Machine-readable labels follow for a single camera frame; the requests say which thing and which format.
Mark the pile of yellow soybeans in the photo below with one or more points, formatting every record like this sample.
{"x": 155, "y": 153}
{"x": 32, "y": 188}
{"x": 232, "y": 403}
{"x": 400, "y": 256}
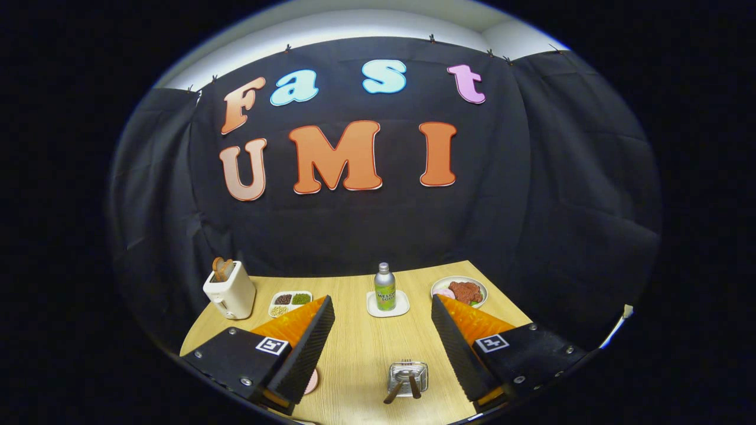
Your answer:
{"x": 279, "y": 310}

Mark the pile of red beans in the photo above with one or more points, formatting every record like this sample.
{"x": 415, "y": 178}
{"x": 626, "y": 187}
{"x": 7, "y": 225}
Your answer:
{"x": 283, "y": 299}

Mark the green soda bottle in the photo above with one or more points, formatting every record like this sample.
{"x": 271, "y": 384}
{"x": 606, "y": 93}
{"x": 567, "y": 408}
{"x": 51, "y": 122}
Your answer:
{"x": 385, "y": 292}

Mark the white divided dish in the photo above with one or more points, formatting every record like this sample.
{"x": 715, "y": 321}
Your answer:
{"x": 301, "y": 310}

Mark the pile of green beans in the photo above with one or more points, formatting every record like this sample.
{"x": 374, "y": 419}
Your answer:
{"x": 301, "y": 298}

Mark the white printed sheet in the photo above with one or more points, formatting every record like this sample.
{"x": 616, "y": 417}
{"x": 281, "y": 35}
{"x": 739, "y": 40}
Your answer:
{"x": 627, "y": 310}

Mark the brown bread slice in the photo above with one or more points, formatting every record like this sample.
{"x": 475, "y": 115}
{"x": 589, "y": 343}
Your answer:
{"x": 228, "y": 268}
{"x": 217, "y": 268}

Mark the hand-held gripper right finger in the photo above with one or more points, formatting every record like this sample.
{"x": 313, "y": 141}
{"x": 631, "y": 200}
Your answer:
{"x": 458, "y": 354}

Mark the white square coaster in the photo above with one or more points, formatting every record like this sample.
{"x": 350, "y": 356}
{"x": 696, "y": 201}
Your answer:
{"x": 403, "y": 307}

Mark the white toaster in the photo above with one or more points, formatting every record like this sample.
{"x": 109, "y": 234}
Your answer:
{"x": 233, "y": 295}

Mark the reddish brown meat piece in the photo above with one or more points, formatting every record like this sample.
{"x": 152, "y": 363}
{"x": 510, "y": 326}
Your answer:
{"x": 466, "y": 292}

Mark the pink ham slices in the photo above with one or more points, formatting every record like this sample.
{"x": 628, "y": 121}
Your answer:
{"x": 444, "y": 293}

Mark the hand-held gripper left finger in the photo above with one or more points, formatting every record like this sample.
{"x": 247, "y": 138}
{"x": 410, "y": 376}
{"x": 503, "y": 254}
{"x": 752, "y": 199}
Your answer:
{"x": 304, "y": 354}

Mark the white round plate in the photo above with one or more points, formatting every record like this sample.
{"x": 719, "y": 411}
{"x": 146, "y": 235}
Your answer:
{"x": 440, "y": 283}

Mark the pink plate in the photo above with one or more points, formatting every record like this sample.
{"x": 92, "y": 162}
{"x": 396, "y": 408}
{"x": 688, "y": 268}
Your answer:
{"x": 312, "y": 381}

